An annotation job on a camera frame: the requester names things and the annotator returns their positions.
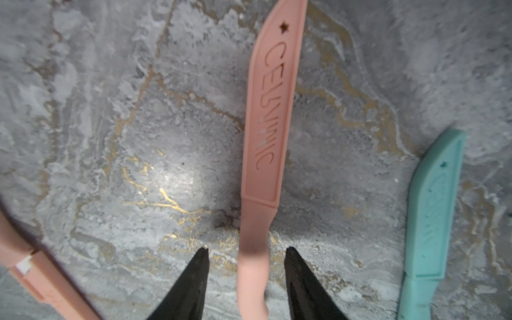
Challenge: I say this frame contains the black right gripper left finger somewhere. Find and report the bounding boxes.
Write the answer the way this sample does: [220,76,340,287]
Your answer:
[148,247,209,320]

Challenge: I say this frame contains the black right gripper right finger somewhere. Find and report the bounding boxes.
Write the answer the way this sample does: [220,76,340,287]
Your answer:
[284,247,348,320]

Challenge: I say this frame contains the teal fruit knife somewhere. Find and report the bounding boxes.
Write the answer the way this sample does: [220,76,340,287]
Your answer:
[397,129,466,319]

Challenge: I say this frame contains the pink fruit knife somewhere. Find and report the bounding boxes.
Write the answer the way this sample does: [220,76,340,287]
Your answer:
[1,214,100,319]
[237,1,308,319]

